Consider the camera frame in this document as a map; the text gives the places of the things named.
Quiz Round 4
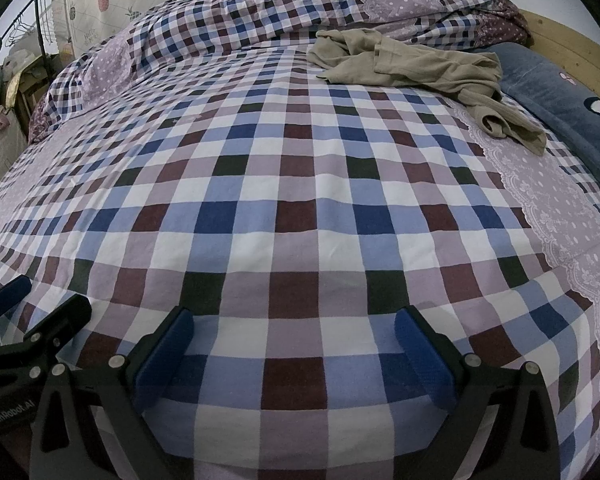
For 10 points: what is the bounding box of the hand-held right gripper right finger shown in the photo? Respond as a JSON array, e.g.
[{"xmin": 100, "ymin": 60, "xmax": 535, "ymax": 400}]
[{"xmin": 395, "ymin": 306, "xmax": 562, "ymax": 480}]

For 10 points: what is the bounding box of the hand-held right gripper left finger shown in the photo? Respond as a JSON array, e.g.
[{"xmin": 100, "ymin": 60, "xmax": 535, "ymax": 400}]
[{"xmin": 27, "ymin": 305, "xmax": 197, "ymax": 480}]

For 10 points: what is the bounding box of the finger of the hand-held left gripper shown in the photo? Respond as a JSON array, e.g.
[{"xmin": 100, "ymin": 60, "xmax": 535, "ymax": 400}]
[
  {"xmin": 0, "ymin": 294, "xmax": 93, "ymax": 361},
  {"xmin": 0, "ymin": 276, "xmax": 34, "ymax": 332}
]

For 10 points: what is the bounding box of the khaki garment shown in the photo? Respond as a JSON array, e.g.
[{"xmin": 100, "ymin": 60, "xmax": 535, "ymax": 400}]
[{"xmin": 307, "ymin": 29, "xmax": 547, "ymax": 155}]

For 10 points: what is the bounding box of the grey storage box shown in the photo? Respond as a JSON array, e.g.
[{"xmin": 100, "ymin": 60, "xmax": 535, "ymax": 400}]
[{"xmin": 0, "ymin": 110, "xmax": 29, "ymax": 197}]

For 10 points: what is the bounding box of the blue plush pillow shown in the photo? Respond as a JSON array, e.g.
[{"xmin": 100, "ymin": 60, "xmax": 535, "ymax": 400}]
[{"xmin": 480, "ymin": 41, "xmax": 600, "ymax": 188}]

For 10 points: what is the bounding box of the wooden headboard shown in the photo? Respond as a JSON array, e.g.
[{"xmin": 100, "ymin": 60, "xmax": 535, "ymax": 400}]
[{"xmin": 517, "ymin": 8, "xmax": 600, "ymax": 111}]

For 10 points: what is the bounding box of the checkered dotted quilt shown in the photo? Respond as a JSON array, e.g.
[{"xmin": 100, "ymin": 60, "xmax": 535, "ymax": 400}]
[{"xmin": 28, "ymin": 0, "xmax": 532, "ymax": 143}]

